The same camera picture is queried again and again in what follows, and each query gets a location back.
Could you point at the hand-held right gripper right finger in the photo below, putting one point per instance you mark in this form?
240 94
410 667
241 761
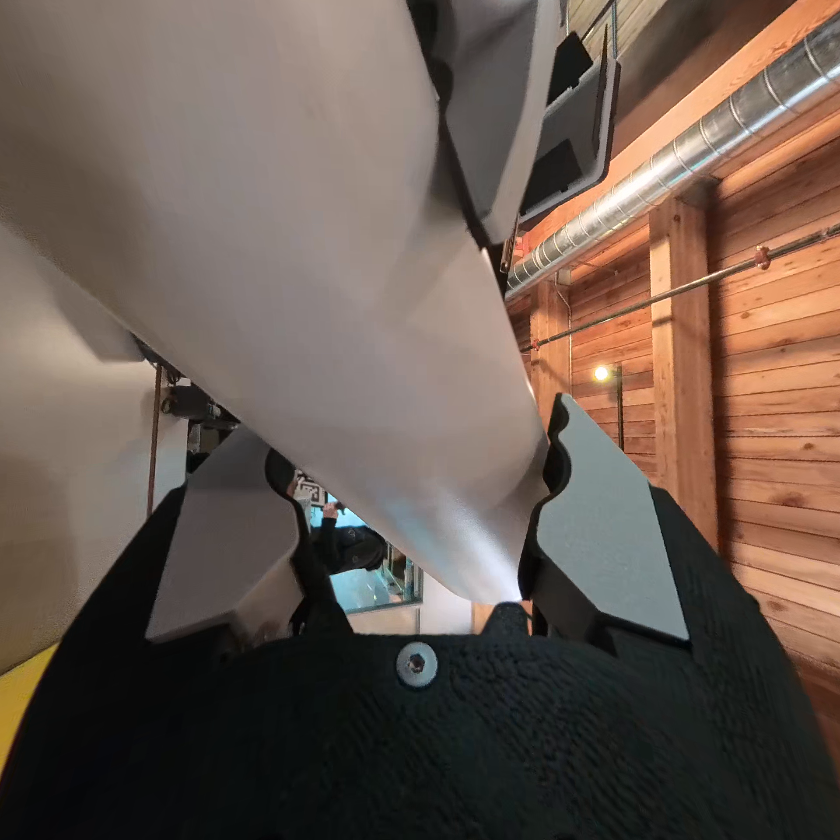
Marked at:
604 538

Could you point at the yellow plastic bin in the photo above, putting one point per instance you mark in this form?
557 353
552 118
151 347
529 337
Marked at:
19 695

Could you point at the round ceiling light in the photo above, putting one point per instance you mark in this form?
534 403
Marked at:
602 374

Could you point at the silver ventilation duct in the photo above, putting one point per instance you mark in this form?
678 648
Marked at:
722 124

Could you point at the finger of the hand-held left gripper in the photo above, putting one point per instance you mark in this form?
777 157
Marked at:
52 295
499 98

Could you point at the thin metal ceiling pipe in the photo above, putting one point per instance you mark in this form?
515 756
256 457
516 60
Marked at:
689 285

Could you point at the white bottle with black cap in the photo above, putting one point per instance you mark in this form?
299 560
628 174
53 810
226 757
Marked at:
262 229

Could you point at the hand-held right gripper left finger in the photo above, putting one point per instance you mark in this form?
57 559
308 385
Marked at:
223 544

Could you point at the black white tag sign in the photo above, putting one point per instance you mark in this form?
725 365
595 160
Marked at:
308 489

